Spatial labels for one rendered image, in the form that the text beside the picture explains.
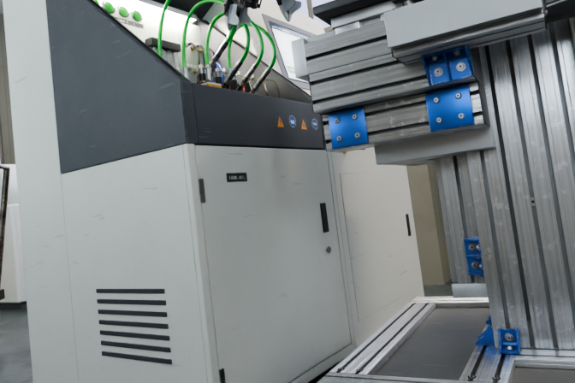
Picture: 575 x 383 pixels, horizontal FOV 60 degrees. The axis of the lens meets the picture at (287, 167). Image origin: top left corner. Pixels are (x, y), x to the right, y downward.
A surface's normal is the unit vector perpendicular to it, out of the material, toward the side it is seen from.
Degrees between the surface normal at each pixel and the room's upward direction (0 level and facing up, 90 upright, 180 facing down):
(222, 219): 90
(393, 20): 90
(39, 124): 90
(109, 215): 90
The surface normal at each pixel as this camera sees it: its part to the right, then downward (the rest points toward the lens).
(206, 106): 0.80, -0.15
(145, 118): -0.58, 0.01
